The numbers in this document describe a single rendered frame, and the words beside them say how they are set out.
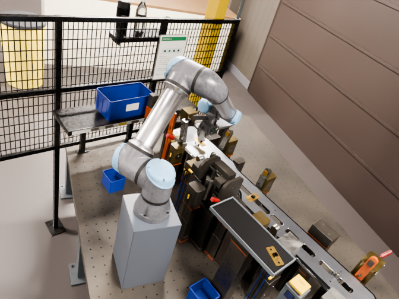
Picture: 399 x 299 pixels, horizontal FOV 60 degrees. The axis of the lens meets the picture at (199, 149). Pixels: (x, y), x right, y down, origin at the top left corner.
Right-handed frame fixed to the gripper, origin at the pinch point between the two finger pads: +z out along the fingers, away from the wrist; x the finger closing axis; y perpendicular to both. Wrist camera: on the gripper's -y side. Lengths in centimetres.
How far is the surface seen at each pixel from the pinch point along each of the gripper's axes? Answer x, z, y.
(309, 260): -4, 4, 88
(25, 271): -91, 105, -29
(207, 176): -23.3, -6.1, 31.6
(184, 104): 17.0, 2.3, -38.1
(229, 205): -32, -12, 54
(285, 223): 3, 4, 68
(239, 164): 14.6, 5.9, 22.1
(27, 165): -57, 106, -128
